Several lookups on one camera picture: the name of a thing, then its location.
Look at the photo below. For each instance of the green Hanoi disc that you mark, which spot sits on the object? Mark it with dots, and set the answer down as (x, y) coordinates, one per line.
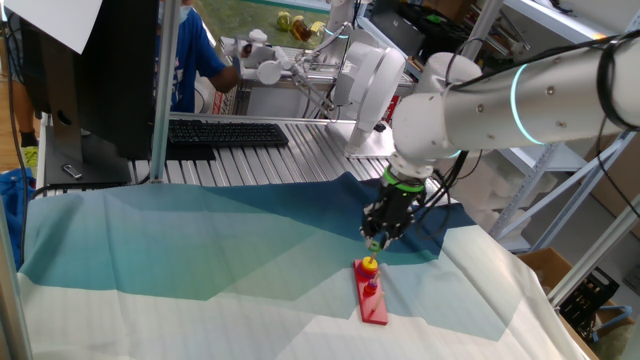
(375, 246)

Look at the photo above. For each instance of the person bare forearm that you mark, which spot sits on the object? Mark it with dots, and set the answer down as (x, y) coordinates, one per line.
(225, 80)

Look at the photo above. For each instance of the black plastic toolbox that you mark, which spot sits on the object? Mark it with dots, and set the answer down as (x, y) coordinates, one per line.
(445, 35)

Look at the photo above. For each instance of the white metal shelf rack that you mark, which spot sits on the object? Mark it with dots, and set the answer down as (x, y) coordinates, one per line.
(560, 22)

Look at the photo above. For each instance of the red Hanoi base with pegs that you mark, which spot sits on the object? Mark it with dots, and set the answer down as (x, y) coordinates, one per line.
(374, 312)

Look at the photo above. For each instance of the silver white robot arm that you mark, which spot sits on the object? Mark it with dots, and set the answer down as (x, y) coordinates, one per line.
(475, 110)

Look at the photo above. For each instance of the person in blue shirt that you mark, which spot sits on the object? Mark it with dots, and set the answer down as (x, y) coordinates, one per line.
(192, 55)

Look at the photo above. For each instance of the yellow green bottle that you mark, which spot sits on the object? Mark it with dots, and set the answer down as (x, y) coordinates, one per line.
(284, 21)

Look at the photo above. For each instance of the amber bottle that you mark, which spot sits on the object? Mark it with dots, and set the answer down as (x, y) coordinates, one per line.
(301, 30)

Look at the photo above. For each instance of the black computer monitor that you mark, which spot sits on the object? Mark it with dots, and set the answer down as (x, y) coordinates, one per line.
(115, 75)

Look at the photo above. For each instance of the silver usb stick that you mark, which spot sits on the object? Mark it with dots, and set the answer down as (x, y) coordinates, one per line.
(72, 171)

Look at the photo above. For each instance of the white teleoperation device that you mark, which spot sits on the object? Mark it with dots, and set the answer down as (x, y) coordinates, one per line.
(270, 70)

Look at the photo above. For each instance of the black keyboard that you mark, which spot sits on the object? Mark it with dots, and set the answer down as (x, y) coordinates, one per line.
(225, 133)

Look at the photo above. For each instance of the small red orange Hanoi disc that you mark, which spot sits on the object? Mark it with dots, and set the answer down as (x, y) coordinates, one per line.
(370, 290)

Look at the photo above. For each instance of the aluminium frame bar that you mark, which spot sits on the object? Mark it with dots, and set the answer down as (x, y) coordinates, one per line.
(165, 90)
(595, 252)
(10, 310)
(482, 27)

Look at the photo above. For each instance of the white second robot arm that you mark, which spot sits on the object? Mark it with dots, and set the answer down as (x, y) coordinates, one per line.
(370, 85)

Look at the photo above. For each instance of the red white box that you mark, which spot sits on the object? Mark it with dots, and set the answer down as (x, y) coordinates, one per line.
(220, 102)

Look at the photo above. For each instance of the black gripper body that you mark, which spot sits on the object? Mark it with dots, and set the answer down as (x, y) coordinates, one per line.
(392, 215)

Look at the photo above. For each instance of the white paper sheet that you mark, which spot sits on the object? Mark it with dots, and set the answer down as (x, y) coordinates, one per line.
(55, 20)

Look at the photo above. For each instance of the black flat case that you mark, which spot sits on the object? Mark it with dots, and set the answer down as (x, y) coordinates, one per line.
(400, 32)

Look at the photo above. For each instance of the blue green white tablecloth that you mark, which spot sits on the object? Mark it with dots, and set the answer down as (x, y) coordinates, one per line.
(200, 280)

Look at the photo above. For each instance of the open cardboard box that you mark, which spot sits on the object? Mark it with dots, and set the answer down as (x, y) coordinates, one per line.
(545, 265)

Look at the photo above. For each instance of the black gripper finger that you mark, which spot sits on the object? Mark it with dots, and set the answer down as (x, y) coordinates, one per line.
(385, 242)
(370, 242)

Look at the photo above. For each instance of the black plastic crate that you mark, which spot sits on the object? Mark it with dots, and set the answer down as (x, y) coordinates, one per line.
(587, 300)

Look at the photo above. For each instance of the black mouse pad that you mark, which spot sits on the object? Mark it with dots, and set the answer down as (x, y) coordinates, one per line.
(190, 153)

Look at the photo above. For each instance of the yellow Hanoi disc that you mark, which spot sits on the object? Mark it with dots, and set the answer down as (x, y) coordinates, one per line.
(370, 262)

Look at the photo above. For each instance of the standing person bare leg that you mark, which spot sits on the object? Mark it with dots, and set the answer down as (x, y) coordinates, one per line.
(22, 110)

